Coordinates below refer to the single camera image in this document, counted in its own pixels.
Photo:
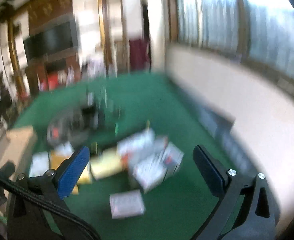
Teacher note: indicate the white plastic container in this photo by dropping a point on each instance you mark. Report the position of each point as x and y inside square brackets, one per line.
[39, 163]

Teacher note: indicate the black marker with green caps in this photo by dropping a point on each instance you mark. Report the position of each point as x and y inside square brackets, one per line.
[116, 129]

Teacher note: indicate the maroon cloth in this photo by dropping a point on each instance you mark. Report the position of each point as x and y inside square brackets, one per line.
[139, 55]

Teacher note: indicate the white sheer curtain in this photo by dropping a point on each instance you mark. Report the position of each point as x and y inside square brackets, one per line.
[237, 17]

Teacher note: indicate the white door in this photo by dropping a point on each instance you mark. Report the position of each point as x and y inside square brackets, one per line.
[157, 30]

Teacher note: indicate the black flat television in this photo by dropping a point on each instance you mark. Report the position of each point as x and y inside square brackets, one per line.
[50, 41]

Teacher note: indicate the round grey table control panel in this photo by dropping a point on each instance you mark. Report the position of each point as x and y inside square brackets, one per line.
[61, 130]

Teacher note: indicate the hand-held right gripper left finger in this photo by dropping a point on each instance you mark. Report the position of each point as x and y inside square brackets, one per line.
[73, 172]

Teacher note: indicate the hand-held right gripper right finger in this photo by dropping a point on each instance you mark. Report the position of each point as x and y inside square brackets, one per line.
[208, 171]

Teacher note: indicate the cardboard box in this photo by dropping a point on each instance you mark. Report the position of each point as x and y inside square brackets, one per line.
[19, 140]

